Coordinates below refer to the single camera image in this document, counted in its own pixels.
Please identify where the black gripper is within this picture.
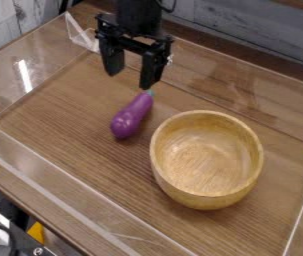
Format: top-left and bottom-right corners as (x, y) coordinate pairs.
(95, 0), (176, 90)

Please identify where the purple toy eggplant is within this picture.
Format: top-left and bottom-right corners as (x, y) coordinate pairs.
(110, 90), (154, 139)

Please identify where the brown wooden bowl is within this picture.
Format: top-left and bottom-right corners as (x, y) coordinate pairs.
(150, 110), (265, 210)

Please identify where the black metal base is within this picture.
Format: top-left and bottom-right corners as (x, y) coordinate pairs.
(0, 214), (58, 256)

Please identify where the yellow tag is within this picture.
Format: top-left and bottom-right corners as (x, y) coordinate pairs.
(27, 222), (45, 244)

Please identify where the clear acrylic corner bracket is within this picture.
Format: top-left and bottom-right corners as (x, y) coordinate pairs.
(65, 12), (101, 53)

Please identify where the clear acrylic tray wall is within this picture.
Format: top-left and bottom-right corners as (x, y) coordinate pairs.
(0, 18), (303, 256)

